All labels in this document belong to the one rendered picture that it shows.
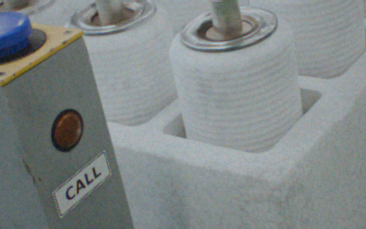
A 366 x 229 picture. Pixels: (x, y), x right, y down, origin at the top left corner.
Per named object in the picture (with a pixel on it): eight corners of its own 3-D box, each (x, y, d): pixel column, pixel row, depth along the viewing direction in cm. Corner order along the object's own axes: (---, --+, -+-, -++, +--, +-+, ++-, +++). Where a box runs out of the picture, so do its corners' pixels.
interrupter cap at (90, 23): (170, 20, 64) (168, 12, 64) (84, 48, 62) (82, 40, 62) (139, -5, 71) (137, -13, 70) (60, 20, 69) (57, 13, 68)
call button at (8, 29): (51, 44, 48) (42, 13, 47) (4, 74, 45) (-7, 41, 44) (6, 36, 50) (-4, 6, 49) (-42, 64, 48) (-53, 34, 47)
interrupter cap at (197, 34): (273, 6, 63) (272, -2, 62) (283, 46, 56) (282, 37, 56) (181, 23, 63) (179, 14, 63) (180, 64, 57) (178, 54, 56)
